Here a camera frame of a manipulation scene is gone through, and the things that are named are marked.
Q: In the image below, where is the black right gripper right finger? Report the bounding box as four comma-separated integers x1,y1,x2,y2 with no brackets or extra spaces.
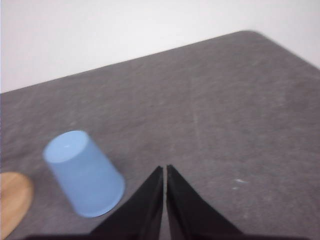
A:
166,164,245,240

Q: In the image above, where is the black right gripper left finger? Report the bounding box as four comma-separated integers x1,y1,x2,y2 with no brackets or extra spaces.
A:
89,166,164,240

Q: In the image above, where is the blue ribbed cup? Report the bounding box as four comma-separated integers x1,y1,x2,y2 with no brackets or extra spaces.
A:
43,130,125,218

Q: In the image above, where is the wooden cup tree stand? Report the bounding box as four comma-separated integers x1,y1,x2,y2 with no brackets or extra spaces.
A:
1,172,34,239

